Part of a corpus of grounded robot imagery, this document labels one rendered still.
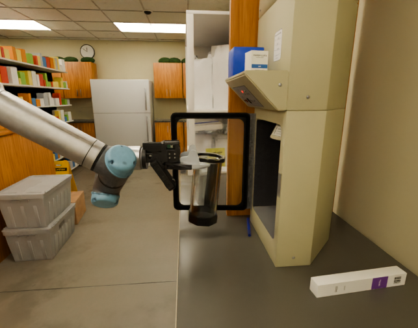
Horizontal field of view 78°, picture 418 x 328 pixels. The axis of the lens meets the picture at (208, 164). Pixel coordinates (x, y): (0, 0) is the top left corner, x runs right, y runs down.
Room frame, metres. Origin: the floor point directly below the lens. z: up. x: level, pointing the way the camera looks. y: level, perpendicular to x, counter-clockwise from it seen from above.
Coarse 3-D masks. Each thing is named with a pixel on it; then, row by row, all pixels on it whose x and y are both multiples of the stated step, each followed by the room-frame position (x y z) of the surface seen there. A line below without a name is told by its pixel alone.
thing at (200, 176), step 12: (204, 156) 0.86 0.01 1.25; (216, 156) 0.85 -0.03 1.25; (216, 168) 0.78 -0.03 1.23; (192, 180) 0.81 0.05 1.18; (204, 180) 0.77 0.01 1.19; (216, 180) 0.79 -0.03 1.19; (192, 192) 0.80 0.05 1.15; (204, 192) 0.77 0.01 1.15; (216, 192) 0.79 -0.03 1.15; (192, 204) 0.79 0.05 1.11; (204, 204) 0.77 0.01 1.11; (216, 204) 0.80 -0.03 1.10; (204, 216) 0.77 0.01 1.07
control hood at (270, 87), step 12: (252, 72) 0.69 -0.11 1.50; (264, 72) 0.69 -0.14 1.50; (276, 72) 0.69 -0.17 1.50; (288, 72) 0.69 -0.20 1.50; (228, 84) 0.98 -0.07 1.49; (240, 84) 0.82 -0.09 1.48; (252, 84) 0.70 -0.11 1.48; (264, 84) 0.69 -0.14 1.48; (276, 84) 0.69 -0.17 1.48; (264, 96) 0.69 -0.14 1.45; (276, 96) 0.69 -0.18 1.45; (264, 108) 0.80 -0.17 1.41; (276, 108) 0.69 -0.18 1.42
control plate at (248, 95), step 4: (232, 88) 0.97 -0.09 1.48; (236, 88) 0.91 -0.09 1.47; (240, 88) 0.86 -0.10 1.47; (244, 88) 0.80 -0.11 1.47; (240, 92) 0.92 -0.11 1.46; (244, 92) 0.85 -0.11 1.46; (248, 92) 0.81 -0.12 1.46; (240, 96) 0.97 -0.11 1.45; (244, 96) 0.90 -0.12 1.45; (248, 96) 0.85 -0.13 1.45; (252, 96) 0.80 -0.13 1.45; (256, 100) 0.80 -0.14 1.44; (248, 104) 0.96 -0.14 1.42; (252, 104) 0.90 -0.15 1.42; (256, 104) 0.84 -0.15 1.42; (260, 104) 0.80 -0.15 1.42
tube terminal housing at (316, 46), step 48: (288, 0) 0.74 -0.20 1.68; (336, 0) 0.70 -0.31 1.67; (288, 48) 0.71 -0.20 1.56; (336, 48) 0.72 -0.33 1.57; (288, 96) 0.70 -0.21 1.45; (336, 96) 0.77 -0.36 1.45; (288, 144) 0.70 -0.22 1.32; (336, 144) 0.82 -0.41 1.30; (288, 192) 0.70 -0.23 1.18; (288, 240) 0.70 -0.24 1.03
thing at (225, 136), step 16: (192, 128) 1.00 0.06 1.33; (208, 128) 1.00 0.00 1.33; (224, 128) 1.00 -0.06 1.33; (240, 128) 1.00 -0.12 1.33; (208, 144) 1.00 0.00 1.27; (224, 144) 1.00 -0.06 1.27; (240, 144) 1.00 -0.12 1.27; (240, 160) 1.00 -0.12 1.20; (224, 176) 1.00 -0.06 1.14; (240, 176) 1.00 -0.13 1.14; (224, 192) 1.00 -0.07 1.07; (240, 192) 1.00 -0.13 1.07
